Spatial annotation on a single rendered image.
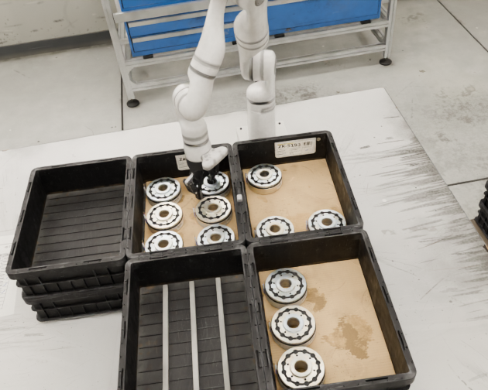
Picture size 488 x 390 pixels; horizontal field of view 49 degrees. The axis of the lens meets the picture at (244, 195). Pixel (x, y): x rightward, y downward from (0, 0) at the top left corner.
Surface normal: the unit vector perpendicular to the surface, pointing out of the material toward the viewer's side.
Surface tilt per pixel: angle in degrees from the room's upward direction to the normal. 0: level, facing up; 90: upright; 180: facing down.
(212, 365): 0
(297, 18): 90
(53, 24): 90
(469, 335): 0
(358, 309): 0
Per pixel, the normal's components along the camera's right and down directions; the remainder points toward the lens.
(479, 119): -0.07, -0.71
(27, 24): 0.17, 0.69
